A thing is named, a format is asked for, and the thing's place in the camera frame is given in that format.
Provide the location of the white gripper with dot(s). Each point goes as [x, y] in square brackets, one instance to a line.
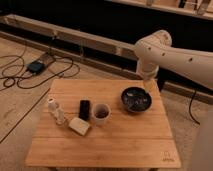
[147, 71]

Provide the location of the clear plastic bottle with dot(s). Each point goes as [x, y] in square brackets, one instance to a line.
[56, 111]

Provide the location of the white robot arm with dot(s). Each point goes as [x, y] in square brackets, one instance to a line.
[156, 51]

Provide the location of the dark ceramic bowl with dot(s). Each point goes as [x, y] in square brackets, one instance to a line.
[136, 99]

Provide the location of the white mug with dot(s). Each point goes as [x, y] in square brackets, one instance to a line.
[100, 113]

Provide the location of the wooden table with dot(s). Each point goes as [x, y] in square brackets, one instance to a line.
[126, 140]

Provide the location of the black rectangular box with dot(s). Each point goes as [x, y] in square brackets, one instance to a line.
[84, 109]

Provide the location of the white rectangular block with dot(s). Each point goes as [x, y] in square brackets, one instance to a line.
[79, 125]

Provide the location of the blue power adapter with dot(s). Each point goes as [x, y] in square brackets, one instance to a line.
[35, 67]

